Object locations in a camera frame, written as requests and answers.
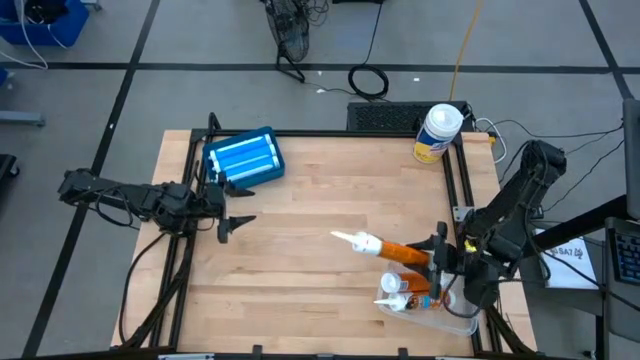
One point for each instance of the clear plastic container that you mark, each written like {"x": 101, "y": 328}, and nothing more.
{"x": 440, "y": 322}

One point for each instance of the black chair base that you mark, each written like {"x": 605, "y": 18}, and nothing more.
{"x": 6, "y": 167}

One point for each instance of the black aluminium table frame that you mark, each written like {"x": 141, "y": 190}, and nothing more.
{"x": 310, "y": 133}

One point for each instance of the black stand beam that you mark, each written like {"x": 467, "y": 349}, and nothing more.
{"x": 575, "y": 227}

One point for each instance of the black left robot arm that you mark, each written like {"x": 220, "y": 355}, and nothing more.
{"x": 125, "y": 195}

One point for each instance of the blue battery pack box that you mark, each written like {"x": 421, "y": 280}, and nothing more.
{"x": 260, "y": 179}

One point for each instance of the black keyboard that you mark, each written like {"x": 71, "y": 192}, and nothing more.
{"x": 380, "y": 117}
{"x": 627, "y": 255}

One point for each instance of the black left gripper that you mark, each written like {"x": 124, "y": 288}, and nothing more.
{"x": 210, "y": 202}

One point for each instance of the grey metal bar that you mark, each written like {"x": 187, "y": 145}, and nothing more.
{"x": 20, "y": 118}

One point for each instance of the grey monitor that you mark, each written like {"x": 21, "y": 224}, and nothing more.
{"x": 632, "y": 160}

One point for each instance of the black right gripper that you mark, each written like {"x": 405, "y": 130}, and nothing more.
{"x": 480, "y": 282}

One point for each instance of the white printed paper booklet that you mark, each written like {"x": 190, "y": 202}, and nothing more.
{"x": 570, "y": 272}

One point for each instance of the blue storage bin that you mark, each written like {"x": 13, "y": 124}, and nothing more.
{"x": 65, "y": 30}

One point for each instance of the white Lysol wipes canister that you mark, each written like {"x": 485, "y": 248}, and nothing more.
{"x": 437, "y": 135}

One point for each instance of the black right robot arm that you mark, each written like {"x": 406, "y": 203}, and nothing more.
{"x": 525, "y": 200}

